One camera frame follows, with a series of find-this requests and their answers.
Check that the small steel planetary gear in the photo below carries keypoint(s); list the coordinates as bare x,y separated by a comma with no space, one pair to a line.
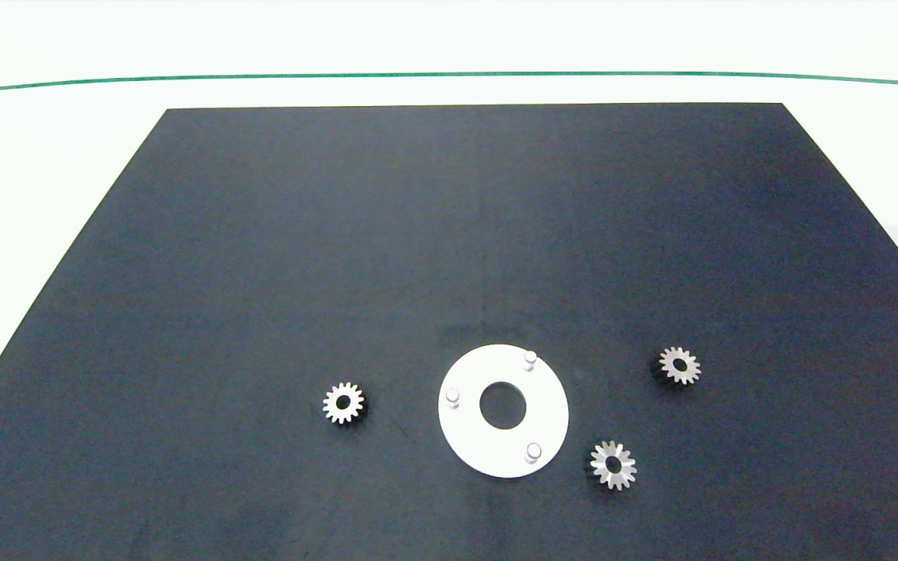
353,404
690,367
602,467

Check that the round white plate with pins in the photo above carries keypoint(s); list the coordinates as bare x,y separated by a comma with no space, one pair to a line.
480,446

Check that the dark rectangular mat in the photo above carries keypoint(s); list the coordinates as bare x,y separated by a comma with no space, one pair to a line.
340,234

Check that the thin green tape line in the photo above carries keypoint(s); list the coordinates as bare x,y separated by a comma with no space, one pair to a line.
449,74

